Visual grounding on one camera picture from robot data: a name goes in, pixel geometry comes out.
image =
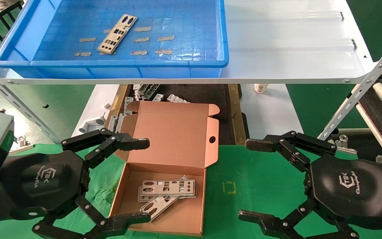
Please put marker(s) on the white paper cup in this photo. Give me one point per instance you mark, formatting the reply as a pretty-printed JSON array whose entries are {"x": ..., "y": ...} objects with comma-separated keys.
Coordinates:
[{"x": 260, "y": 88}]

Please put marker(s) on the metal I/O shield plate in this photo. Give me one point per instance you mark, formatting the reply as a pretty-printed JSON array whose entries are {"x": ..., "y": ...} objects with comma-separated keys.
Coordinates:
[
  {"x": 186, "y": 187},
  {"x": 164, "y": 203},
  {"x": 124, "y": 28}
]

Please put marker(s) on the black conveyor with brass rails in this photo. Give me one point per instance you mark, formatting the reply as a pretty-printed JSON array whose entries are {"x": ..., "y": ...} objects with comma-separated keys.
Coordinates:
[{"x": 204, "y": 94}]

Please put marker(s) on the white plastic pipe fitting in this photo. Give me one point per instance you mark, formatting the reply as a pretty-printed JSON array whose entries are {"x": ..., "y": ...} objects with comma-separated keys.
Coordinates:
[{"x": 91, "y": 125}]

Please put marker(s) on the blue plastic tray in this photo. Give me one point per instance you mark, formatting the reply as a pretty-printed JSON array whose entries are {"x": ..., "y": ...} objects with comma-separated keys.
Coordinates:
[{"x": 194, "y": 33}]

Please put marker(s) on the small white plastic piece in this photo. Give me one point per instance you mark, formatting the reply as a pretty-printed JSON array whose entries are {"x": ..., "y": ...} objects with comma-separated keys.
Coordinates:
[{"x": 106, "y": 105}]

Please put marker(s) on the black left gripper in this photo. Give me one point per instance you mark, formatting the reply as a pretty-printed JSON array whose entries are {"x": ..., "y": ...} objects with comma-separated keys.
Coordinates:
[{"x": 41, "y": 179}]

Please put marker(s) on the white metal shelf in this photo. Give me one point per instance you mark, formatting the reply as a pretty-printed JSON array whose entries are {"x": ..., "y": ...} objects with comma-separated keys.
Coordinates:
[{"x": 277, "y": 49}]

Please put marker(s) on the silver metal bracket part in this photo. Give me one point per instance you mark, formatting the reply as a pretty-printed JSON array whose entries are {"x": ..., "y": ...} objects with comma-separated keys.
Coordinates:
[
  {"x": 121, "y": 120},
  {"x": 128, "y": 103},
  {"x": 149, "y": 89},
  {"x": 112, "y": 123},
  {"x": 177, "y": 98},
  {"x": 158, "y": 97}
]

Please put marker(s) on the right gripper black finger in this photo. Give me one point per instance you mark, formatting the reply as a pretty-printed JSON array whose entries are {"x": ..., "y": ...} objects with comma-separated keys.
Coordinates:
[{"x": 260, "y": 144}]

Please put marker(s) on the silver binder clip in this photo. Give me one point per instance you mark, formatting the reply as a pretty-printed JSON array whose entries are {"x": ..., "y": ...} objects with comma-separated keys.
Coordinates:
[{"x": 343, "y": 142}]

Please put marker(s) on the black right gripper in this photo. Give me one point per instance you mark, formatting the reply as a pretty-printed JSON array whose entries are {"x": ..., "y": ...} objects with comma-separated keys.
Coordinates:
[{"x": 350, "y": 189}]

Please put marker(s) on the black side conveyor belt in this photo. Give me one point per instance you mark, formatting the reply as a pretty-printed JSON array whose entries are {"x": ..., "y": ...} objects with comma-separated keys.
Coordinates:
[{"x": 375, "y": 103}]

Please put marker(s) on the open brown cardboard box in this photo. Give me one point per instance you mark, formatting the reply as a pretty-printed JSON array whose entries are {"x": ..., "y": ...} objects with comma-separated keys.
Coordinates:
[{"x": 177, "y": 132}]

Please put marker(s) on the slotted metal shelf strut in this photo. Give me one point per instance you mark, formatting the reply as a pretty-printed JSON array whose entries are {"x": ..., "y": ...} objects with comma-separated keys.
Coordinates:
[
  {"x": 18, "y": 103},
  {"x": 360, "y": 88}
]

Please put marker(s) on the green table mat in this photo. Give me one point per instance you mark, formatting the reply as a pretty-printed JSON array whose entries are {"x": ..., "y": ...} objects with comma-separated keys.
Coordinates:
[{"x": 260, "y": 186}]

